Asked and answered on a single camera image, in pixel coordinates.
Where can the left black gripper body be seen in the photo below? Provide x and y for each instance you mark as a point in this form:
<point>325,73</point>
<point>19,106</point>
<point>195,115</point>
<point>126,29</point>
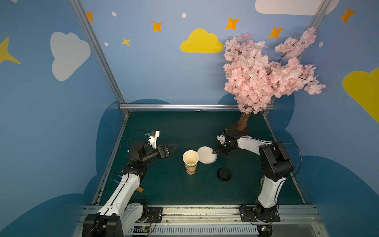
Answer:
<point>163,151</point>

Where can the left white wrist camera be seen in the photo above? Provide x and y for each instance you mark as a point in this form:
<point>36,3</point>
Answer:
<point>153,136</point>

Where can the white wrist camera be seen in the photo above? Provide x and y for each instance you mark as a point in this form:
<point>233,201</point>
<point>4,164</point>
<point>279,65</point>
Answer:
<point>153,136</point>
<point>221,138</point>

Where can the aluminium back frame bar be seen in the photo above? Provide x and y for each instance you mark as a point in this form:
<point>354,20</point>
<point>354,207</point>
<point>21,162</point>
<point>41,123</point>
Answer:
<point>168,107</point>

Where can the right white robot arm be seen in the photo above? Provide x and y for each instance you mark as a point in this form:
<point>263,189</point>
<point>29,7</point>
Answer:
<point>276,165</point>

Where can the pink cherry blossom tree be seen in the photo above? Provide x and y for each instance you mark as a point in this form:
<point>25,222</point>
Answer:
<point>254,79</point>

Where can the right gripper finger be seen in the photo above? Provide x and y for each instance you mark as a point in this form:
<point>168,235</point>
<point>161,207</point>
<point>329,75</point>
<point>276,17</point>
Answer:
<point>218,152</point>
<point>223,147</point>

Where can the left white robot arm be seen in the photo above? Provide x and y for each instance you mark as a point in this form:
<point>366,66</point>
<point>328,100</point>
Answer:
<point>119,213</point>

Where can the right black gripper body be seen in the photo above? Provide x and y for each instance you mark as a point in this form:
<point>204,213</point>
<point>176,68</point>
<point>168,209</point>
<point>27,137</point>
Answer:
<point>225,146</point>

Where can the black cup lid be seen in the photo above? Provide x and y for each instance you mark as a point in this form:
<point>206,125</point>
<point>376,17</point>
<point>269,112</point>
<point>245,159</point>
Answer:
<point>224,174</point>

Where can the paper milk tea cup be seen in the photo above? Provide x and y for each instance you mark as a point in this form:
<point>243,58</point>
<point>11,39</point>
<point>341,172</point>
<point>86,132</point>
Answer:
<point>190,159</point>

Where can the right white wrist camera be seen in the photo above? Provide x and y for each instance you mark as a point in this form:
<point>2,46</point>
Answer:
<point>221,138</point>

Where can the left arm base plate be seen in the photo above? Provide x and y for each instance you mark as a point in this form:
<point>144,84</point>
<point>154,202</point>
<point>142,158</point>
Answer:
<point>155,214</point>

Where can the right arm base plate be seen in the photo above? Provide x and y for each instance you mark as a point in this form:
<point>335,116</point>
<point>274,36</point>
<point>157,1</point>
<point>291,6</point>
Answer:
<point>247,214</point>

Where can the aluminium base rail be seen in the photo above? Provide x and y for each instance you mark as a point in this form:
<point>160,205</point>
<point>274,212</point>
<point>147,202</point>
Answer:
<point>223,221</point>

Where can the black round connector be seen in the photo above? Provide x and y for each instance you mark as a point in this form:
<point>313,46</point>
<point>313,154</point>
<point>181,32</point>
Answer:
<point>264,231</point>

